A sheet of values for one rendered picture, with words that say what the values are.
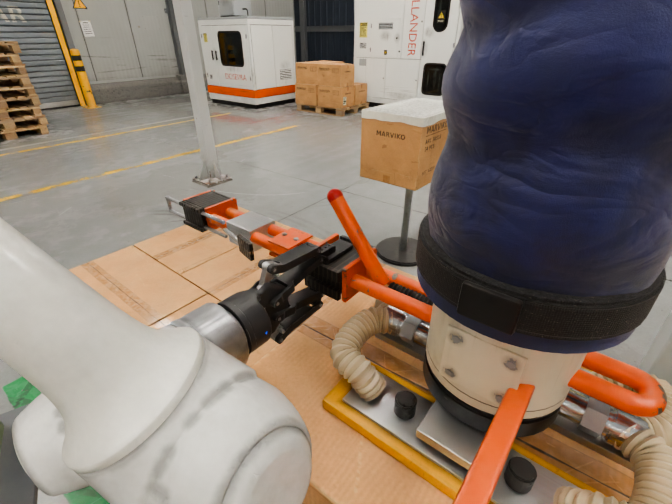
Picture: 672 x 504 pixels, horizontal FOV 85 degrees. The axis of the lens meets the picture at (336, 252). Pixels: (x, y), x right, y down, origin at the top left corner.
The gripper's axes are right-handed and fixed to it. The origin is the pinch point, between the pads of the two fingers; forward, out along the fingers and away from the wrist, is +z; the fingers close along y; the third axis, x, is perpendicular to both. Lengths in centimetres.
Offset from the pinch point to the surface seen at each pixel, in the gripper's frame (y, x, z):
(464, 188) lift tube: -20.5, 21.8, -9.3
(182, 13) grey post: -48, -316, 177
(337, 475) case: 12.8, 16.9, -20.1
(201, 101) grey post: 24, -316, 181
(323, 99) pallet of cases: 77, -479, 557
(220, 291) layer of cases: 53, -74, 22
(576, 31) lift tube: -31.8, 26.9, -10.4
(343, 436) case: 12.8, 14.5, -15.8
